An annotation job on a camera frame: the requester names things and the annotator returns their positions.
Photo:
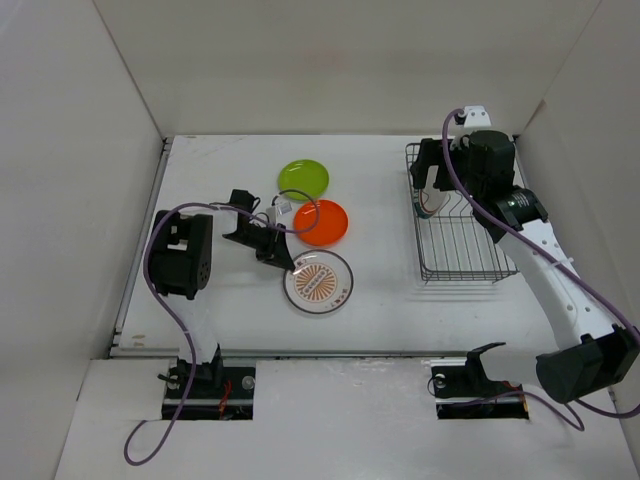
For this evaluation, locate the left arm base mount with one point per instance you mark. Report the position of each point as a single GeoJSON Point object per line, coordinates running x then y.
{"type": "Point", "coordinates": [231, 400]}

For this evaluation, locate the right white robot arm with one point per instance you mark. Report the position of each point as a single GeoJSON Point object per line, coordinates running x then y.
{"type": "Point", "coordinates": [597, 345]}

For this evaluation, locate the orange sunburst patterned plate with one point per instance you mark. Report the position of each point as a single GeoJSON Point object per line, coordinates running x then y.
{"type": "Point", "coordinates": [320, 283]}

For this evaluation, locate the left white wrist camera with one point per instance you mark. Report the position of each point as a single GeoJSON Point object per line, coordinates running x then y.
{"type": "Point", "coordinates": [278, 208]}

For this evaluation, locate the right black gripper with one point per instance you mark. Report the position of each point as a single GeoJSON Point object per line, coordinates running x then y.
{"type": "Point", "coordinates": [432, 152]}

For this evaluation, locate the black wire dish rack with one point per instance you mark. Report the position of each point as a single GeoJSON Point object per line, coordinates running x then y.
{"type": "Point", "coordinates": [452, 246]}

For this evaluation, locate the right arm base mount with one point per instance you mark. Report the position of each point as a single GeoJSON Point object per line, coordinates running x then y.
{"type": "Point", "coordinates": [461, 395]}

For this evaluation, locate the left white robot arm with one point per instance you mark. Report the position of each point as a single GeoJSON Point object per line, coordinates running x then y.
{"type": "Point", "coordinates": [177, 261]}

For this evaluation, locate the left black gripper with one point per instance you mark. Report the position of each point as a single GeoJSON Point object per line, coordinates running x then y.
{"type": "Point", "coordinates": [275, 250]}

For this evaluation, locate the green rimmed white plate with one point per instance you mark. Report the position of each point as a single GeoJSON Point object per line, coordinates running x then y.
{"type": "Point", "coordinates": [428, 201]}

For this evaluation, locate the lime green plate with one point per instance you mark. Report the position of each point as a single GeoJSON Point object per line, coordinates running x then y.
{"type": "Point", "coordinates": [306, 175]}

